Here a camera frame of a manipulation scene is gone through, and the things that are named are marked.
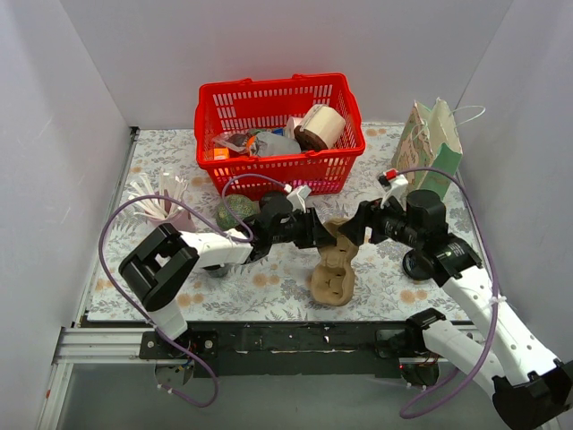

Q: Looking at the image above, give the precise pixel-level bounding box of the brown cardboard cup carrier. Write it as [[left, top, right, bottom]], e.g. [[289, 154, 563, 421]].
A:
[[309, 218, 359, 306]]

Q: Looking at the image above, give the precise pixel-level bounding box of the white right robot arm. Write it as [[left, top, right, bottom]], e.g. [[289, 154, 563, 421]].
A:
[[339, 190, 572, 429]]

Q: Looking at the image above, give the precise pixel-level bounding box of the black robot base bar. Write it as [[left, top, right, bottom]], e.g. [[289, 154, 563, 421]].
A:
[[139, 322, 442, 383]]

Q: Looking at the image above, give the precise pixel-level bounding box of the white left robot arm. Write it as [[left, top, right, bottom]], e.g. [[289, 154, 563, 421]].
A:
[[119, 196, 337, 358]]

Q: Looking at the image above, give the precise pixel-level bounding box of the green netted melon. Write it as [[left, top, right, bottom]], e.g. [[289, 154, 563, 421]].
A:
[[215, 194, 260, 230]]

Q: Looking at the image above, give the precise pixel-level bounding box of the floral patterned table mat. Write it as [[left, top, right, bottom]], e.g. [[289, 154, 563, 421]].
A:
[[86, 123, 465, 323]]

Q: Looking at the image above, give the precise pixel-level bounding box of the green illustrated paper bag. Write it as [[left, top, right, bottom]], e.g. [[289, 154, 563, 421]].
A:
[[391, 99, 463, 197]]

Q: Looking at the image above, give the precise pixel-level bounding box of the grey foil pouch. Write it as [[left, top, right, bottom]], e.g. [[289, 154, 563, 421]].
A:
[[247, 132, 301, 157]]

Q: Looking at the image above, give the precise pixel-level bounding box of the red plastic shopping basket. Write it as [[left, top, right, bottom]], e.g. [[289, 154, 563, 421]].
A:
[[194, 73, 365, 200]]

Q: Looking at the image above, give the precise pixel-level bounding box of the orange snack box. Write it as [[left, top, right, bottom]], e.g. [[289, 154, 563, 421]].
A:
[[213, 147, 230, 160]]

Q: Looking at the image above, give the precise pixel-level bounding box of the pink cup of straws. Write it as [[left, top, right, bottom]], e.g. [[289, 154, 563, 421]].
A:
[[128, 170, 196, 232]]

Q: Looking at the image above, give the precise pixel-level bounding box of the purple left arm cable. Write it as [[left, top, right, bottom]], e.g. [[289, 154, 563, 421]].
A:
[[98, 173, 292, 408]]

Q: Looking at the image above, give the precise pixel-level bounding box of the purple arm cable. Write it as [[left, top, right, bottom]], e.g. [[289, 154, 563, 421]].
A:
[[396, 168, 500, 420], [98, 173, 292, 408]]

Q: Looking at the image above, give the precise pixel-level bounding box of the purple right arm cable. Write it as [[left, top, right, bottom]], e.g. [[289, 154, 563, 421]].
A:
[[396, 168, 500, 420]]

